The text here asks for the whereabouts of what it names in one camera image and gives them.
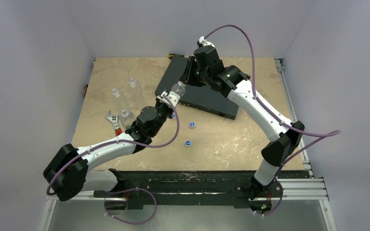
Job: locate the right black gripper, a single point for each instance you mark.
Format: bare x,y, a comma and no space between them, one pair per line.
191,70

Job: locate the clear plastic bottle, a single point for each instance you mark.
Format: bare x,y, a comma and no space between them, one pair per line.
136,93
179,88
126,118
119,100

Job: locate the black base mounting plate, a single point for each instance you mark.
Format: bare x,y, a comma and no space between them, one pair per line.
216,188

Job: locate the aluminium frame rail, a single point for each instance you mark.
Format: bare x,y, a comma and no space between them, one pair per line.
302,185

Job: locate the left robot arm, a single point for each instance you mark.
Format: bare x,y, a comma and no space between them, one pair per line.
67,173

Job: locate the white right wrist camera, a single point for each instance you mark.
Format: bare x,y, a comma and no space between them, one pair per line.
202,42

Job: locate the black flat electronics box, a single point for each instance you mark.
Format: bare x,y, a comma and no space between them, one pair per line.
202,98

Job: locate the red handled adjustable wrench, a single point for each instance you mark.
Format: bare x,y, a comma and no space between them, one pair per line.
114,121

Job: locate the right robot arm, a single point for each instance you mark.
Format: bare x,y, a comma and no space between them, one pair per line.
205,67

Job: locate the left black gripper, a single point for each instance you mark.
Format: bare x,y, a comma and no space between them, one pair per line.
158,103

